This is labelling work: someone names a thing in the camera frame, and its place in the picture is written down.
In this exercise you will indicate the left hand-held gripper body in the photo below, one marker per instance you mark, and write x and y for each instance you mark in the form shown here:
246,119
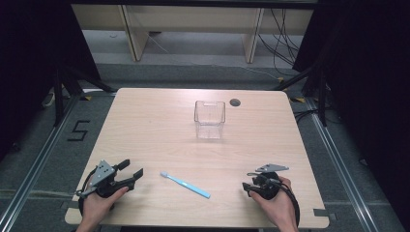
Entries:
103,180

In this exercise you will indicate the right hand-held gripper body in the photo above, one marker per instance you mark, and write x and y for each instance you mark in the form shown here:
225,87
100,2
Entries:
268,185

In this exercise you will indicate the light blue toothbrush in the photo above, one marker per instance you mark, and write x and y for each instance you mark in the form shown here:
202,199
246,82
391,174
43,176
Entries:
187,185

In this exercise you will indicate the clear plastic container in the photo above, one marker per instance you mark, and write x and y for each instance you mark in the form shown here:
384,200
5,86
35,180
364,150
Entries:
209,121

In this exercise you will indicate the person's left hand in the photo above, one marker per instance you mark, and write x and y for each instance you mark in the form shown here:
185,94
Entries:
98,204

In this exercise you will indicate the person's right hand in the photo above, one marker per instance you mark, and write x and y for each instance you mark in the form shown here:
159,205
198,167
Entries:
278,208

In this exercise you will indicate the black metal stand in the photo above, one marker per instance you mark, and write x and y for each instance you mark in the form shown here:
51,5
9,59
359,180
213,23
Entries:
321,96
58,96

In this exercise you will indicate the black curtain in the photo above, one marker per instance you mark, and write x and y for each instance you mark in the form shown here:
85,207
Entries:
370,80
35,64

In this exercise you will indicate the grey metal floor rail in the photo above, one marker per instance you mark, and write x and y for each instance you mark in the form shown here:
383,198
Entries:
341,167
35,164

